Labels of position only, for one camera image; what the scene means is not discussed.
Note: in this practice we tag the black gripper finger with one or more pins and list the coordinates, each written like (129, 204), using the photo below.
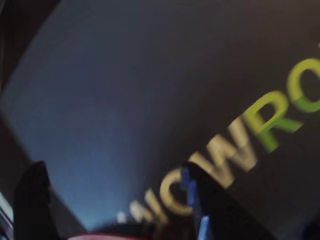
(35, 205)
(225, 220)

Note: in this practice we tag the dark grey NOWROBO mat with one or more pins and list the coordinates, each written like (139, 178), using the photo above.
(125, 100)

